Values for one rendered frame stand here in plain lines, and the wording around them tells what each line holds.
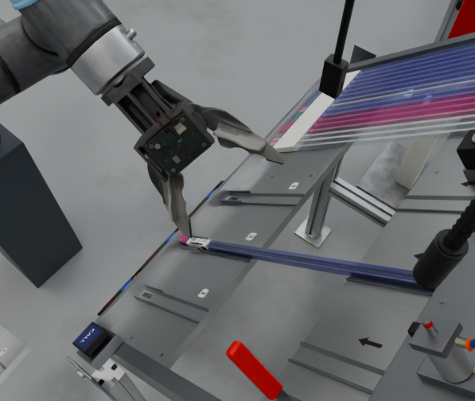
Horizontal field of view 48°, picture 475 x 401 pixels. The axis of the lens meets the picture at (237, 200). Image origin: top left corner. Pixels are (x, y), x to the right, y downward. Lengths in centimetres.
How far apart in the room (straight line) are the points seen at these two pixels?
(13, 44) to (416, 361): 54
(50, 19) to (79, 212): 127
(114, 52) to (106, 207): 125
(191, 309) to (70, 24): 39
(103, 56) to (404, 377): 42
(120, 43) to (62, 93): 156
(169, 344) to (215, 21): 178
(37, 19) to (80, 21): 5
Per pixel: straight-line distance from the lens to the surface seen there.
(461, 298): 44
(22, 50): 69
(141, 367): 71
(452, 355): 36
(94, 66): 60
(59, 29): 61
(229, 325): 160
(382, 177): 187
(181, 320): 74
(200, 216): 91
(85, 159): 194
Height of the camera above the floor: 153
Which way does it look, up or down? 59 degrees down
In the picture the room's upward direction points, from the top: straight up
